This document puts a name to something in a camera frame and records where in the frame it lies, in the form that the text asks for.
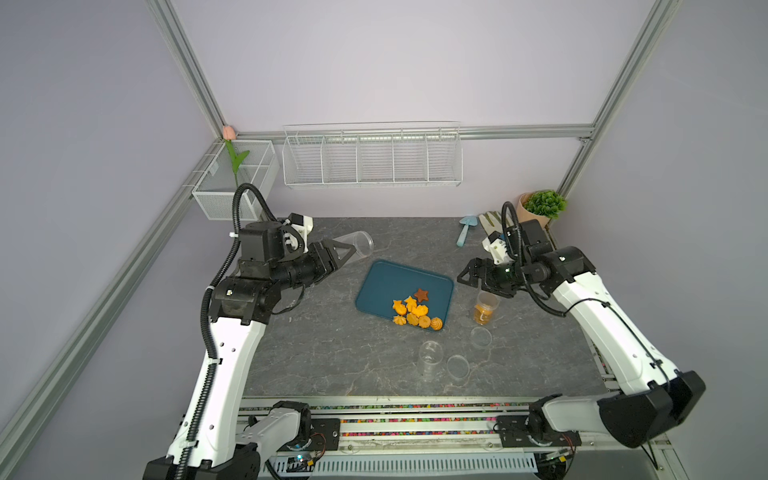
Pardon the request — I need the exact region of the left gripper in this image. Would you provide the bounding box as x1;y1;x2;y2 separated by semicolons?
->
272;238;355;291

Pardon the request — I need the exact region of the clear cookie jar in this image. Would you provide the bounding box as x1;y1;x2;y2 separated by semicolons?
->
417;340;444;381
334;231;374;261
473;291;500;325

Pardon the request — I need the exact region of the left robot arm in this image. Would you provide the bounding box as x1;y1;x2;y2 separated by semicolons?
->
143;183;357;479

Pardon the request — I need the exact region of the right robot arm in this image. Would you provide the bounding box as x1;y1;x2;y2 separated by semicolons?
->
457;202;706;448

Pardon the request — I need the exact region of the blue garden trowel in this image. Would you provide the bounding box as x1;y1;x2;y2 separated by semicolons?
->
456;216;478;248

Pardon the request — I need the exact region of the beige gardening glove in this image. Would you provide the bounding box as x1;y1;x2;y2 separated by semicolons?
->
478;211;503;236

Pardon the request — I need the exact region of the teal plastic tray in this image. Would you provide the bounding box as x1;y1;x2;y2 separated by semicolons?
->
355;260;454;321

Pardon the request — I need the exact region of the potted green plant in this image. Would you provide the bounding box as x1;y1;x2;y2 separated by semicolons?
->
516;190;567;228

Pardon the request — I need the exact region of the artificial pink tulip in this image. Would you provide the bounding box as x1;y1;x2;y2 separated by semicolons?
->
222;125;250;188

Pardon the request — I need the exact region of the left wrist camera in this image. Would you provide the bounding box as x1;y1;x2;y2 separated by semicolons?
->
283;213;314;253

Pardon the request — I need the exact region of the white wire wall shelf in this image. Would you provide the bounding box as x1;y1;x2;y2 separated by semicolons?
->
282;121;464;189

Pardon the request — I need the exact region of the white mesh wall basket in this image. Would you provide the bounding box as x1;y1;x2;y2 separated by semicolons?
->
192;140;280;221

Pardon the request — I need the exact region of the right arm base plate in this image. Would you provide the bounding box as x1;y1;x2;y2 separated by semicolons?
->
492;414;582;448

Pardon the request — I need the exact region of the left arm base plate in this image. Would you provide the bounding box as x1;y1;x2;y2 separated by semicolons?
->
278;418;341;452

